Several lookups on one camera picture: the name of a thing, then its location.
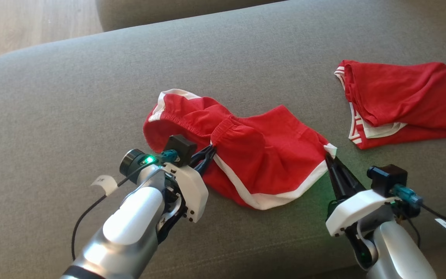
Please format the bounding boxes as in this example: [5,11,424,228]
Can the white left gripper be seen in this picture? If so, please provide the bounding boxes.
[119,144,217,243]

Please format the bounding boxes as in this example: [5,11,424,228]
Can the red Bulls shorts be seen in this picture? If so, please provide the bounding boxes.
[143,89,338,210]

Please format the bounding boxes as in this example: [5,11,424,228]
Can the red Bulls jersey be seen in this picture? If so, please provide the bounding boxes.
[334,60,446,150]

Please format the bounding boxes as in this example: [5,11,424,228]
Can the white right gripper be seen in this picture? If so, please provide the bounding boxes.
[325,153,400,270]

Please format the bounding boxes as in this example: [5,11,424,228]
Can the right gripper cable teal connector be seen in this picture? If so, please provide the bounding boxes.
[393,184,446,248]

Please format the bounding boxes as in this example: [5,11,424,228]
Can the grey sofa seat cushion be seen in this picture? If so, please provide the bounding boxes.
[0,0,446,279]
[95,0,285,32]

